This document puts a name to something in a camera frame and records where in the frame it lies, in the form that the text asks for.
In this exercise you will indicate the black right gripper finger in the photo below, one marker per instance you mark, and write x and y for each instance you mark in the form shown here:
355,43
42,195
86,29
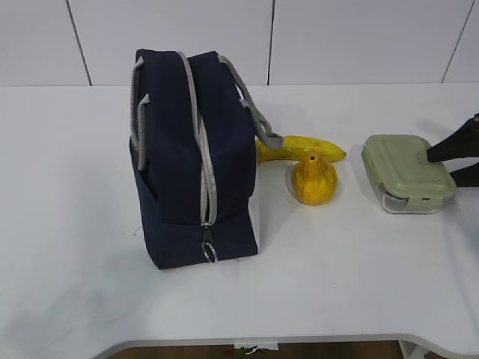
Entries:
466,177
461,144

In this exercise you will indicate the green lid glass container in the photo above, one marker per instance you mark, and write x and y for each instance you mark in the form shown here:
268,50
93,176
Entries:
404,181

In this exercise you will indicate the yellow pear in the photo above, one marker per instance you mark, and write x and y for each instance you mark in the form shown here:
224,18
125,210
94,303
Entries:
314,180

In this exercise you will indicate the yellow banana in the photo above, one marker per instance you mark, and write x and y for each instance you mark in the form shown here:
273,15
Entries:
295,148

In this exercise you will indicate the navy blue lunch bag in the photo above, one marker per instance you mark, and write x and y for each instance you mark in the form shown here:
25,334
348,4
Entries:
193,134

